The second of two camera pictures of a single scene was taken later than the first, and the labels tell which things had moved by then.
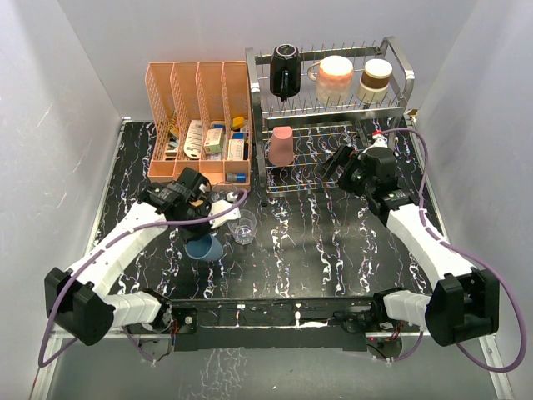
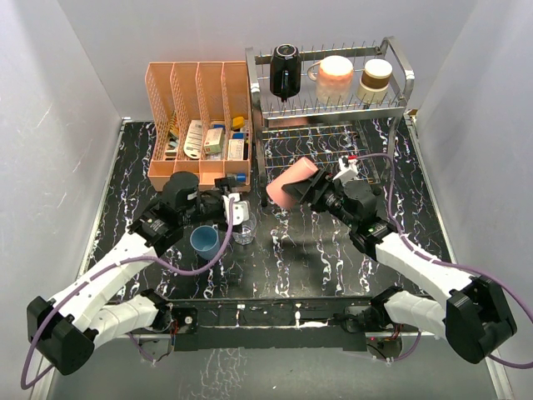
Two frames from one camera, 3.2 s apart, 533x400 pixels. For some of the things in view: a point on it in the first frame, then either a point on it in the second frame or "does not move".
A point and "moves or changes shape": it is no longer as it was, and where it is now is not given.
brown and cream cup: [374, 81] does not move
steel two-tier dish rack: [328, 98] does not move
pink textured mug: [333, 74] does not move
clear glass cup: [243, 227] does not move
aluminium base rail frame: [263, 325] does not move
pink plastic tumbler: [281, 151] to [301, 171]
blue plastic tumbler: [208, 248] moves or changes shape
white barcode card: [193, 144] does not move
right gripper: [339, 158] to [311, 191]
